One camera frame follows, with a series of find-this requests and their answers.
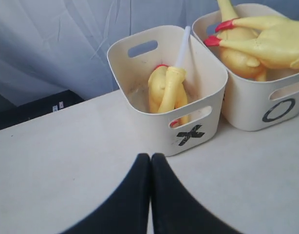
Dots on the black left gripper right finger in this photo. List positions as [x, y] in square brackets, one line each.
[174, 209]

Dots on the detached rubber chicken head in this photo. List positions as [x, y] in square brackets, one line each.
[174, 93]

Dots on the headless rubber chicken body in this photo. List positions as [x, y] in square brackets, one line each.
[156, 86]

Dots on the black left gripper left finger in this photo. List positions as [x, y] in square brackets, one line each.
[126, 210]

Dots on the cream left plastic bin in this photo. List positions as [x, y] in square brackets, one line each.
[133, 59]

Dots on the blue-white backdrop curtain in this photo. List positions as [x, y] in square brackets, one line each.
[48, 46]

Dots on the whole rubber chicken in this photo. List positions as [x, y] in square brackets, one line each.
[276, 47]
[239, 63]

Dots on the cream bin with black circle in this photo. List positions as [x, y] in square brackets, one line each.
[249, 105]

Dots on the black box behind table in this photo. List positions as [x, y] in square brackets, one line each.
[38, 108]

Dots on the whole rubber chicken front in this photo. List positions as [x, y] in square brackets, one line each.
[239, 63]

